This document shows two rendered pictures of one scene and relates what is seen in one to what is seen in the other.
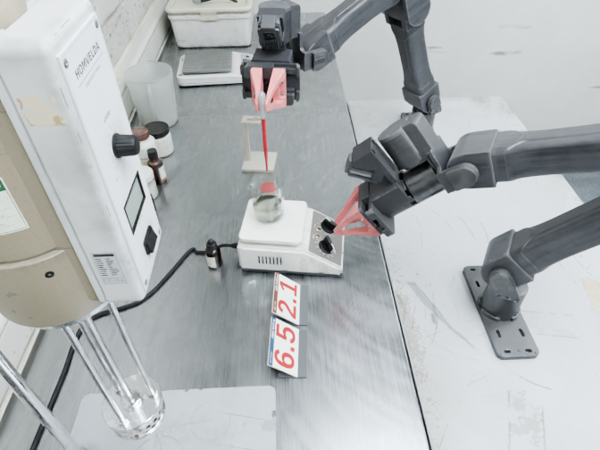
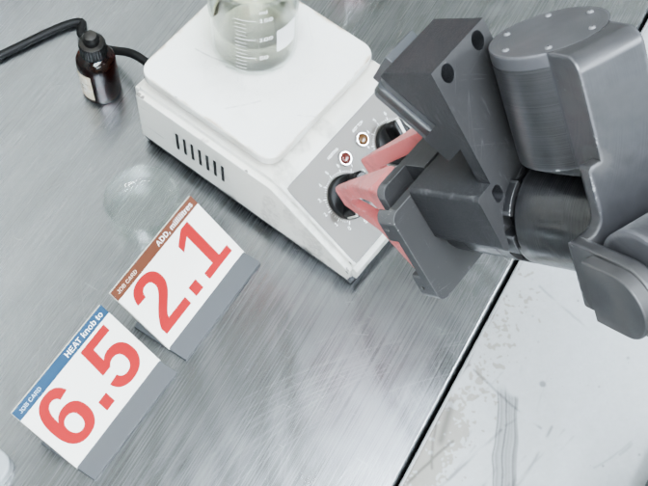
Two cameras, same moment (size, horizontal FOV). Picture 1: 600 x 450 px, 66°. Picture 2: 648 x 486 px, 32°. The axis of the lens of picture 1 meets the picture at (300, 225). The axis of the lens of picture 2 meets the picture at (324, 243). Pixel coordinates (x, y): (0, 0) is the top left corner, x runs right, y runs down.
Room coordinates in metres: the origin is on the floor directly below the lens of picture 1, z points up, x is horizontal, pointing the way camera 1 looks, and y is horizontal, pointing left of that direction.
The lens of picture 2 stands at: (0.28, -0.20, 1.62)
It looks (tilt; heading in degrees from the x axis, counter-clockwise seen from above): 63 degrees down; 26
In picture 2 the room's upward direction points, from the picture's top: 6 degrees clockwise
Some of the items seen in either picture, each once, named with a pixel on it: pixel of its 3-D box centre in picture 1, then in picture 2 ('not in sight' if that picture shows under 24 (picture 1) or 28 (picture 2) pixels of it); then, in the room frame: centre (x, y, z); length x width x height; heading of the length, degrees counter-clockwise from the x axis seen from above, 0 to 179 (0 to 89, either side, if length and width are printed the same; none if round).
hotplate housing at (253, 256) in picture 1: (287, 237); (286, 118); (0.66, 0.02, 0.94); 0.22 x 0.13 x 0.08; 83
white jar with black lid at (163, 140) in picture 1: (158, 139); not in sight; (1.04, 0.37, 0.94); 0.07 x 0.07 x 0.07
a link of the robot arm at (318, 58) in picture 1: (291, 35); not in sight; (0.87, 0.01, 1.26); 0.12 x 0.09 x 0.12; 124
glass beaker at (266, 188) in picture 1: (266, 200); (249, 7); (0.67, 0.06, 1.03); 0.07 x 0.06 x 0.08; 121
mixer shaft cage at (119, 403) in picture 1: (108, 358); not in sight; (0.26, 0.20, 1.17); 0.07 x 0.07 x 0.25
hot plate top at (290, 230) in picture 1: (274, 220); (258, 64); (0.66, 0.05, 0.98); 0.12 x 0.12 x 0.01; 83
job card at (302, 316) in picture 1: (290, 298); (187, 277); (0.52, 0.02, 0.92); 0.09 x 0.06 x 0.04; 178
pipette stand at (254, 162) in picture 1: (258, 141); not in sight; (0.98, 0.10, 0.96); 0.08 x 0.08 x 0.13; 84
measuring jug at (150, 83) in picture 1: (154, 99); not in sight; (1.18, 0.40, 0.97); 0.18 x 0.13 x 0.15; 14
